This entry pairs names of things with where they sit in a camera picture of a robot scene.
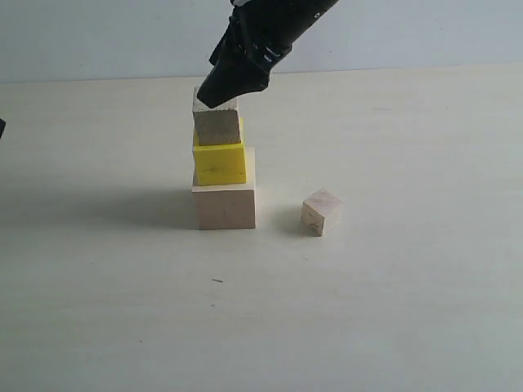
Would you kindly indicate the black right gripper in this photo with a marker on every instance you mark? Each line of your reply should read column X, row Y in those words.
column 259, row 35

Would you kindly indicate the medium wooden cube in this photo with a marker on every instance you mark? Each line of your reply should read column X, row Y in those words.
column 218, row 126

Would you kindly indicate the yellow cube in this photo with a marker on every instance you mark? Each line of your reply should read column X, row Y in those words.
column 220, row 164

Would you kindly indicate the large wooden cube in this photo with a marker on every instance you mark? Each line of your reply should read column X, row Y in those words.
column 227, row 206

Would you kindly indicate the small wooden cube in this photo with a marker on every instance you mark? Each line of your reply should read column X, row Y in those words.
column 321, row 211

